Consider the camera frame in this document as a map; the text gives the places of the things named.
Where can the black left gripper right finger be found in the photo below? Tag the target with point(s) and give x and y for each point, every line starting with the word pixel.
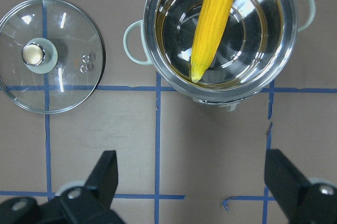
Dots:
pixel 285 182

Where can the glass pot lid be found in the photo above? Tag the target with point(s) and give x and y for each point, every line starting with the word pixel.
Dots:
pixel 52 56

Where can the yellow corn cob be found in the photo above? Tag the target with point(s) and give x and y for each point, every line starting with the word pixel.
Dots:
pixel 208 34

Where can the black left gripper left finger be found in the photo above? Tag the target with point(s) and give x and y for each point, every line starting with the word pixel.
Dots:
pixel 102 182

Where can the pale green electric pot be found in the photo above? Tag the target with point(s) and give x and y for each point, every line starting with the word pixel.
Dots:
pixel 255 46

